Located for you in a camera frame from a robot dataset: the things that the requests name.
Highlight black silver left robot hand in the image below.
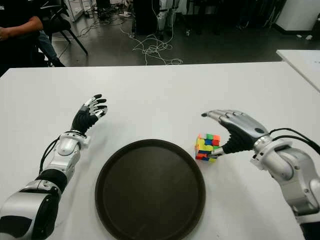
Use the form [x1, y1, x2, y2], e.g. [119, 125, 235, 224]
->
[71, 93, 108, 134]

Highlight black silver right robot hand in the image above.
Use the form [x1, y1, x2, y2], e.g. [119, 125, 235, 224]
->
[201, 108, 271, 160]

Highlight multicoloured Rubik's cube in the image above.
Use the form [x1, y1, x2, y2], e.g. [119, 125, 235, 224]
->
[194, 133, 221, 164]

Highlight round dark brown plate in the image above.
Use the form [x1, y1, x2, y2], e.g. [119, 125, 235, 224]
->
[94, 138, 207, 240]

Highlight white side table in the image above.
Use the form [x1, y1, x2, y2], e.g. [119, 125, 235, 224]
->
[276, 49, 320, 92]

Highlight black chair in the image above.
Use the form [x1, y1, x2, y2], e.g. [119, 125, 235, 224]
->
[41, 0, 89, 55]

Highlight white display cabinet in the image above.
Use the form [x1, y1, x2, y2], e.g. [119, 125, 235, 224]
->
[63, 0, 97, 23]

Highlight person in black shirt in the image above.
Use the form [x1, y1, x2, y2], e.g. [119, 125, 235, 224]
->
[0, 0, 66, 76]

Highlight tall black cabinet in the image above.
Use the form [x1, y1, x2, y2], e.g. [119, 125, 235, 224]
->
[132, 0, 161, 35]

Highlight silver standing robot legs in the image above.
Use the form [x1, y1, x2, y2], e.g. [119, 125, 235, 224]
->
[156, 0, 177, 38]

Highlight white cabinet with black base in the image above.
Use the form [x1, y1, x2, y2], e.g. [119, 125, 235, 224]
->
[275, 0, 320, 36]

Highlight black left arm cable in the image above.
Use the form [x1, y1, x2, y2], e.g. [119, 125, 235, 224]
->
[38, 136, 61, 176]

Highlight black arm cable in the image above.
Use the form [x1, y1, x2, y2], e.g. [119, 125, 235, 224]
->
[269, 127, 320, 155]
[38, 136, 61, 176]

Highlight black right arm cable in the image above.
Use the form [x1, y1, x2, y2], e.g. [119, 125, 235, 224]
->
[269, 127, 320, 155]

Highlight tangled white floor cables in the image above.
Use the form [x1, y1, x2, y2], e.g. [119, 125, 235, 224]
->
[119, 24, 184, 66]

